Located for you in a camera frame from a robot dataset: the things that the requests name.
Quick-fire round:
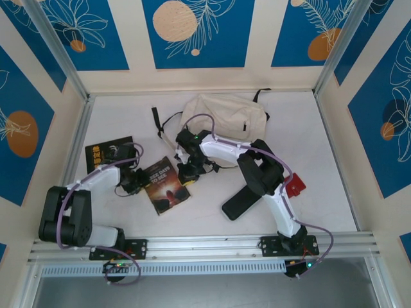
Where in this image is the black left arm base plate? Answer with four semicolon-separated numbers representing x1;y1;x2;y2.
89;239;148;260

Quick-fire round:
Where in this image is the black pencil case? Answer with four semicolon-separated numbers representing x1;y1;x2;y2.
221;187;263;221

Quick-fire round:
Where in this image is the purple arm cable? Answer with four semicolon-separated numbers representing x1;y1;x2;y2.
179;112;334;280
57;142;144;286

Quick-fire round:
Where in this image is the small controller circuit board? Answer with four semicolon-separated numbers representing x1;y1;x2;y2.
284;259;322;279
101;260;133;274

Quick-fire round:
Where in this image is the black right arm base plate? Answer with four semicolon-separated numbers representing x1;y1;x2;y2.
259;235;320;257

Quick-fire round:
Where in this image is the grey metal panel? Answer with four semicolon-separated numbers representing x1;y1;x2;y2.
31;275;380;308

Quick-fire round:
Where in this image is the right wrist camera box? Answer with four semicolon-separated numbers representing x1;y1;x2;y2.
175;144;191;164

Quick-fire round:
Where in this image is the dark book with orange glow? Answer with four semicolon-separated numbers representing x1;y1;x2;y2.
143;155;191;217

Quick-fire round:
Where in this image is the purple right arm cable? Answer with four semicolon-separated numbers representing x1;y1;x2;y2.
179;112;334;280

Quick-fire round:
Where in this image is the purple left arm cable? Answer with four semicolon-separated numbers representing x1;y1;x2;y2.
57;142;144;286

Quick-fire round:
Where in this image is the black book with gold lettering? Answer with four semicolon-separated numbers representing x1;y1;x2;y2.
84;135;134;175

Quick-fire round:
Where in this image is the aluminium frame post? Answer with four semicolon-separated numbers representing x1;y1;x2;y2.
313;0;379;97
22;0;90;101

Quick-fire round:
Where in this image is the cream canvas backpack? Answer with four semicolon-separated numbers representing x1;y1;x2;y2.
150;88;271;176

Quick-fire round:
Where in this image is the aluminium mounting rail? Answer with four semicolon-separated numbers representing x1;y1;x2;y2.
27;231;381;264

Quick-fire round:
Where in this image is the red wallet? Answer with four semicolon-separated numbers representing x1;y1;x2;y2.
283;172;308;199

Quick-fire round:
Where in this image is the white slotted cable duct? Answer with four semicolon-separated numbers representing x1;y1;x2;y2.
40;259;287;277

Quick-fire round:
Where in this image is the aluminium table side rail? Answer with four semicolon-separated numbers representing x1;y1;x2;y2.
313;92;361;232
48;96;96;239

